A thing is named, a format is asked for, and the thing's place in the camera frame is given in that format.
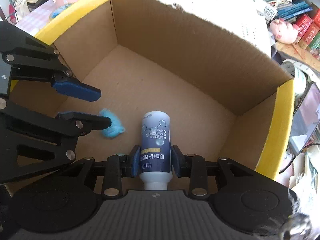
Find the pile of white paper sheets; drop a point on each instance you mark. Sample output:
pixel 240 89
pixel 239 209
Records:
pixel 212 2

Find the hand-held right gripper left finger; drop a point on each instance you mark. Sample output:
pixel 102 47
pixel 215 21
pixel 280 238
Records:
pixel 135 161

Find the desktop with pink checked tablecloth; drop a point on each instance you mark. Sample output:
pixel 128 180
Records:
pixel 35 20

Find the fluffy grey clothing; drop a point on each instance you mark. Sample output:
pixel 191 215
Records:
pixel 302 220

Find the yellow cardboard box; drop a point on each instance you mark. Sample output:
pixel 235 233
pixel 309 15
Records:
pixel 175 80

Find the small blue soft toy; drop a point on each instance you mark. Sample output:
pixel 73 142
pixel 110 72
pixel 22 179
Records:
pixel 115 131

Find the dark tablet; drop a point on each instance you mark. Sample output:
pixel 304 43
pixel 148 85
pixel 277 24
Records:
pixel 307 115

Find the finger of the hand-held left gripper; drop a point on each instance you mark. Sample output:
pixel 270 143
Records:
pixel 77 90
pixel 95 122

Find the pink pig plush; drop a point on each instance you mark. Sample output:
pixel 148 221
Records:
pixel 282 30

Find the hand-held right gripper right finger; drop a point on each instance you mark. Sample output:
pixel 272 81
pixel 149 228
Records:
pixel 176 163

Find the white bottle with blue label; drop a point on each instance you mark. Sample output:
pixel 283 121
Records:
pixel 155 140

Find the row of blue and red books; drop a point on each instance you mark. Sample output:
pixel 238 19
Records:
pixel 287 2

